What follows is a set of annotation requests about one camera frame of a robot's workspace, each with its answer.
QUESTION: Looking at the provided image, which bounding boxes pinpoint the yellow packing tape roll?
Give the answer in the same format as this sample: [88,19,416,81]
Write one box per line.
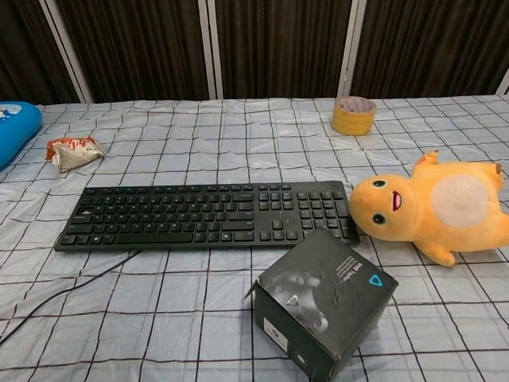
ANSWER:
[331,96,377,137]

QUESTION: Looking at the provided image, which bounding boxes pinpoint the black keyboard cable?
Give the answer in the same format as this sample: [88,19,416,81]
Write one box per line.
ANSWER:
[0,248,142,345]

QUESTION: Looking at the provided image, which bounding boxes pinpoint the orange plush dragon toy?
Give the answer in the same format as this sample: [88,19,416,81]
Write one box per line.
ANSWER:
[348,150,509,268]

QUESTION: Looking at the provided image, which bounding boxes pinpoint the checkered plastic tablecloth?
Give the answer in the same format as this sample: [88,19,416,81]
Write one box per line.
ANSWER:
[0,94,509,382]

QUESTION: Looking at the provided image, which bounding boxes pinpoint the blue plastic case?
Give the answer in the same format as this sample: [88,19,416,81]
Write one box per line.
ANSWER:
[0,100,44,172]

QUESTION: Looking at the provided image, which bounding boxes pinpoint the black cardboard tracker box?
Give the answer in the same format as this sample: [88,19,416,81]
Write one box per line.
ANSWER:
[242,228,399,382]

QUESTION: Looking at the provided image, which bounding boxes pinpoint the black computer keyboard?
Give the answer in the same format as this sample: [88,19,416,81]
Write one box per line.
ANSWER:
[55,181,361,253]

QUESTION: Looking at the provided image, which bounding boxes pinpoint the crumpled snack wrapper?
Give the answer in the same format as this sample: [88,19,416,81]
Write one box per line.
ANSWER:
[45,136,107,173]

